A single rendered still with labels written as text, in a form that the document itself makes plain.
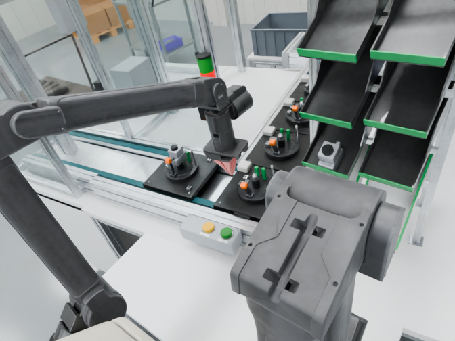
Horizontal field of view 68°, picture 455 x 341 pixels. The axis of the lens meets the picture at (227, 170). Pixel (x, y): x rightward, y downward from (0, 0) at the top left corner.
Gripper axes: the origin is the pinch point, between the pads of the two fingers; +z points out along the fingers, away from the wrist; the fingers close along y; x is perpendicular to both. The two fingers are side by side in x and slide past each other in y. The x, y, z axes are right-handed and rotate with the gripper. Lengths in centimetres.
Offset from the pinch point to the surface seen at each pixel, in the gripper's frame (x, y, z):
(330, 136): -21.8, -20.5, 1.0
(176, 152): -17.7, 36.7, 15.7
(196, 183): -14.6, 29.1, 27.1
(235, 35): -127, 67, 17
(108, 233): 5, 74, 54
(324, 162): -11.8, -21.7, 1.8
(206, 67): -30.1, 22.0, -13.6
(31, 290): 33, 162, 122
